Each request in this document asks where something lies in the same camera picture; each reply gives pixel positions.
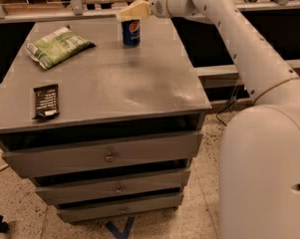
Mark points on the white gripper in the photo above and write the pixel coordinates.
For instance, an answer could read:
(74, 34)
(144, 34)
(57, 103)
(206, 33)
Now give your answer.
(158, 6)

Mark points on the blue pepsi can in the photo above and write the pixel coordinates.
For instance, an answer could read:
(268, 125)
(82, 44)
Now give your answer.
(131, 33)

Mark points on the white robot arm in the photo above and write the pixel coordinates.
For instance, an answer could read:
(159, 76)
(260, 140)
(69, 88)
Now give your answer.
(259, 161)

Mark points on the black rxbar chocolate wrapper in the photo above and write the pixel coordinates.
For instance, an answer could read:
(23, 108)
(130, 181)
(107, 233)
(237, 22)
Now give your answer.
(46, 102)

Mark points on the green chip bag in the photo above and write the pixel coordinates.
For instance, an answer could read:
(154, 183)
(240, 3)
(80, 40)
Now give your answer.
(55, 48)

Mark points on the grey drawer cabinet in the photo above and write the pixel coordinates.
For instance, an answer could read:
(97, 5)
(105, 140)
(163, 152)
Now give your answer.
(105, 93)

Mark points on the middle grey drawer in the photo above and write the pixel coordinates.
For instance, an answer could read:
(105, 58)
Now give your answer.
(113, 186)

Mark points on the grey drawer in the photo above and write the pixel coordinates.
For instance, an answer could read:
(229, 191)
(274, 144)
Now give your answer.
(121, 207)
(113, 186)
(86, 156)

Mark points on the top grey drawer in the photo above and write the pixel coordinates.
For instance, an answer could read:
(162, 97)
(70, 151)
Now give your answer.
(86, 156)

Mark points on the bottom grey drawer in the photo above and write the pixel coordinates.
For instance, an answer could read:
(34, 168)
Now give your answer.
(121, 207)

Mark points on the metal shelf rail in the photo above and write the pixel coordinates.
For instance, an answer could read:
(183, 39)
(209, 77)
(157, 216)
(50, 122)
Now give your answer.
(73, 4)

